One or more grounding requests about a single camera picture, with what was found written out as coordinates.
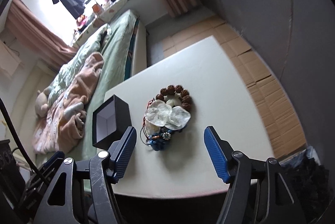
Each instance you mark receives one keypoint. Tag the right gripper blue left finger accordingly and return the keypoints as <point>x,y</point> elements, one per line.
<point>120,154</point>

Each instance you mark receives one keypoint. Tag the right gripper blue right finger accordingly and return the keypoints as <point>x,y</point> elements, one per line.
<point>220,152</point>

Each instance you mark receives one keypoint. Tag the black square jewelry box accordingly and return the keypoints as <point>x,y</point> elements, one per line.
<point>110,121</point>

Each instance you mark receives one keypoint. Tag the blue beaded flower jewelry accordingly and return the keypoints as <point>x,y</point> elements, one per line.
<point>157,141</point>

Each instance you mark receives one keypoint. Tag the white shell flower ornament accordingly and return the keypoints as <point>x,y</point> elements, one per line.
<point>160,115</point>

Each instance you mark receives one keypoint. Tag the pink fleece blanket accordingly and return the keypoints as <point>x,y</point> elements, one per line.
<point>64,124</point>

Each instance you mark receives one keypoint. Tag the cardboard floor sheets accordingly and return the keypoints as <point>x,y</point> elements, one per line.
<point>277,113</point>

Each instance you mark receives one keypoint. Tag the beige plush toy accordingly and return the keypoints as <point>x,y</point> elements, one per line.
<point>41,103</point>

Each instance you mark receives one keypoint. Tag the green sheet bed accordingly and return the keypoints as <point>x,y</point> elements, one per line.
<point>117,50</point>

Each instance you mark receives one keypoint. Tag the light green floral quilt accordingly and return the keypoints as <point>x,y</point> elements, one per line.
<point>69,70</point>

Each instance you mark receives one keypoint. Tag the floral window sill cushion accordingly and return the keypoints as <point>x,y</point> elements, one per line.
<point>94,22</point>

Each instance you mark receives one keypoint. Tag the pink curtain left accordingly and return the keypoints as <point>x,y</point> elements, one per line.
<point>30,32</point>

